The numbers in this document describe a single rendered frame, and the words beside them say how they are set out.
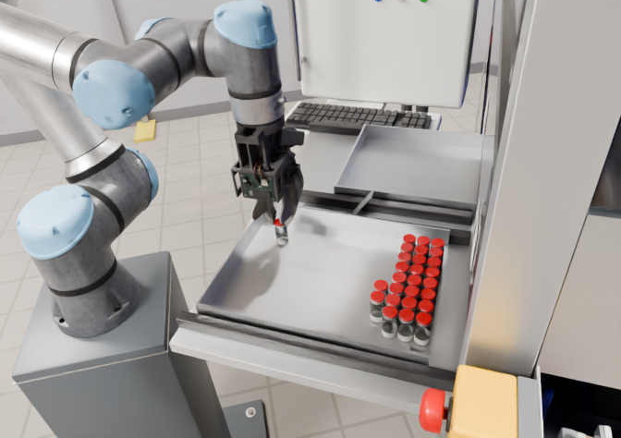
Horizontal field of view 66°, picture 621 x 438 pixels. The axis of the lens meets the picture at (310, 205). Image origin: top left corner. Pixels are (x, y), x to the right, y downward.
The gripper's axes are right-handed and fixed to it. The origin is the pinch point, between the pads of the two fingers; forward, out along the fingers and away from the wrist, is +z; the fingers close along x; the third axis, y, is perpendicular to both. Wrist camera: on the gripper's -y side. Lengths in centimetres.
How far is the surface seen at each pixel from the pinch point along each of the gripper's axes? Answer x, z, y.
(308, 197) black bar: 0.7, 4.1, -11.7
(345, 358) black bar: 17.3, 3.8, 22.3
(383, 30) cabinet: 3, -8, -75
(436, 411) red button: 29.5, -7.5, 33.2
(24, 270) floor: -154, 93, -45
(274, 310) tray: 4.4, 5.4, 15.6
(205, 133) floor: -134, 94, -180
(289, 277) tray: 4.2, 5.5, 8.6
